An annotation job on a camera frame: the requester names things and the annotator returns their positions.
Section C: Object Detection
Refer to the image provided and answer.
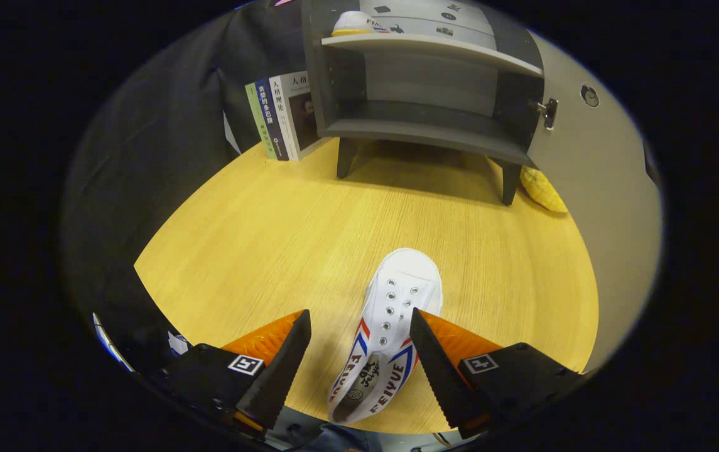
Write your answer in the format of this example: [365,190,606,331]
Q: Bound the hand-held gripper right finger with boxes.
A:
[409,308,586,440]

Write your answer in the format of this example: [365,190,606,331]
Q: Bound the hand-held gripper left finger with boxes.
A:
[152,309,312,434]

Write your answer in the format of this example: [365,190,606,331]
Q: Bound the white canvas shoe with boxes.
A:
[332,11,391,37]
[328,248,443,424]

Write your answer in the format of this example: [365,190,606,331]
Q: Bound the grey shoe cabinet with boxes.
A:
[301,0,545,207]

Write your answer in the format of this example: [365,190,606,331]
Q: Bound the metal door hinge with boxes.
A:
[529,97,560,131]

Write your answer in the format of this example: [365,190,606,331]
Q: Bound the person's blue trousers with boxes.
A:
[271,407,460,452]

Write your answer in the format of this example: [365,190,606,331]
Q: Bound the yellow plush toy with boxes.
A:
[519,165,568,213]

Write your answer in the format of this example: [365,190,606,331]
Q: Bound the blue book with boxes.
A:
[254,77,289,161]

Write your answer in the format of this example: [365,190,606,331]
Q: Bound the white book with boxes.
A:
[269,70,332,161]

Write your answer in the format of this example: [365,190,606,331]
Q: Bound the black backdrop cloth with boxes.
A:
[61,0,310,377]

